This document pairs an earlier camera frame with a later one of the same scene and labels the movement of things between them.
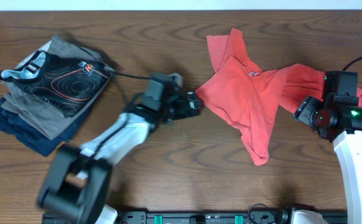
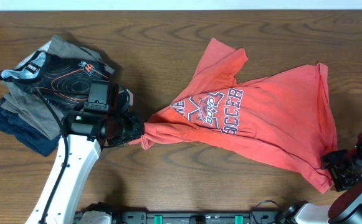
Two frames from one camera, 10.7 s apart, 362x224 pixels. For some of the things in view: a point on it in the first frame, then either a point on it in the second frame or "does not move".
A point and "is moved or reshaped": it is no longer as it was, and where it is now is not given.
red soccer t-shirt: (248, 99) is moved or reshaped
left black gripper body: (176, 111) to (126, 129)
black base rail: (144, 217) does not move
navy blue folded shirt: (32, 136) does not move
